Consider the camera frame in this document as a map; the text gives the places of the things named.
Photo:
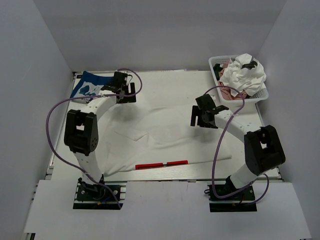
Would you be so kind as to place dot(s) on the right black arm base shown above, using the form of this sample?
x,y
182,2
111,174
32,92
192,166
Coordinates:
x,y
238,203

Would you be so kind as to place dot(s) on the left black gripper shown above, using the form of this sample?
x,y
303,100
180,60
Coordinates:
x,y
129,99

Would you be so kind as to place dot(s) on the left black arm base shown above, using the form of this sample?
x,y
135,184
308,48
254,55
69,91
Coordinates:
x,y
95,197

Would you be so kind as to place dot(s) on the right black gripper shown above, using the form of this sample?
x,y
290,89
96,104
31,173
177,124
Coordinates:
x,y
195,112

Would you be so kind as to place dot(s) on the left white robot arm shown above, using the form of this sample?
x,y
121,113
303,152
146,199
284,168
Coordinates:
x,y
81,133

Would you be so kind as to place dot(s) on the pink t shirt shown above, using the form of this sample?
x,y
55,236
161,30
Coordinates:
x,y
227,92

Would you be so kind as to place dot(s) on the white plastic laundry basket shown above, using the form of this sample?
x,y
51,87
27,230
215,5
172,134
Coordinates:
x,y
259,96

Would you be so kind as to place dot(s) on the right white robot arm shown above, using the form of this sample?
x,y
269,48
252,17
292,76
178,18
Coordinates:
x,y
262,147

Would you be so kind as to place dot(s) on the folded blue t shirt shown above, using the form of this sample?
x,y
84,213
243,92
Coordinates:
x,y
90,85

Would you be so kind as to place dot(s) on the white red print t shirt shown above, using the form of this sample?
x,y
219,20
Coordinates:
x,y
131,135

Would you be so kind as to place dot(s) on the white black print t shirt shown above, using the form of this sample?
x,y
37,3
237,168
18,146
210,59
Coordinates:
x,y
255,73

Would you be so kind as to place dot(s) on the dark green t shirt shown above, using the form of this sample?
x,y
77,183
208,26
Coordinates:
x,y
218,70

